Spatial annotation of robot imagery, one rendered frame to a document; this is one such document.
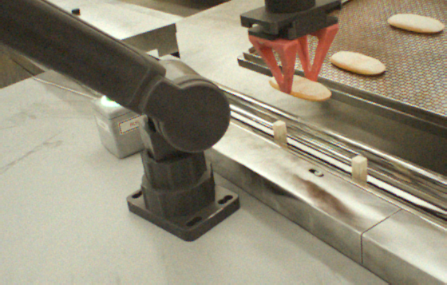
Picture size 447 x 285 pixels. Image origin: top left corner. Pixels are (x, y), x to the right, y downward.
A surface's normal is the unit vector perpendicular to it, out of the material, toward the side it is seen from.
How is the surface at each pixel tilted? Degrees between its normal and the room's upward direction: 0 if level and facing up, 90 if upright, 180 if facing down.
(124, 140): 90
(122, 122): 90
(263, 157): 0
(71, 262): 0
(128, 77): 80
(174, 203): 90
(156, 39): 90
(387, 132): 0
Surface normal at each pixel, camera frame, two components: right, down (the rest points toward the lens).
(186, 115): 0.38, 0.36
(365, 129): -0.14, -0.89
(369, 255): -0.82, 0.35
